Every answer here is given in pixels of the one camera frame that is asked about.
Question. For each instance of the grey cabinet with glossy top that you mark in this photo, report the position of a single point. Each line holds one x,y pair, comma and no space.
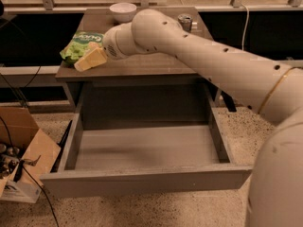
138,66

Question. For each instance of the silver drink can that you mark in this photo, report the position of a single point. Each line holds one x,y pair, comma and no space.
185,20

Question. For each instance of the open grey top drawer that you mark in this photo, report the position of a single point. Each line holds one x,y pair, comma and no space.
145,139

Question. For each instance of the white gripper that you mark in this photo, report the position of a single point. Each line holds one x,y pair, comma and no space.
110,45

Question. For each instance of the cardboard box with junk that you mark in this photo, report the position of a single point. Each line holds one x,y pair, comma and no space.
19,129

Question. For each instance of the green rice chip bag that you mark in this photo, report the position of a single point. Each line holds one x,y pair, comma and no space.
78,46

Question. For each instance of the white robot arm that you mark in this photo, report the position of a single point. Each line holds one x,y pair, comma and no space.
271,89

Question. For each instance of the white ceramic bowl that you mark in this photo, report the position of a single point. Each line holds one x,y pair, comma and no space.
123,12

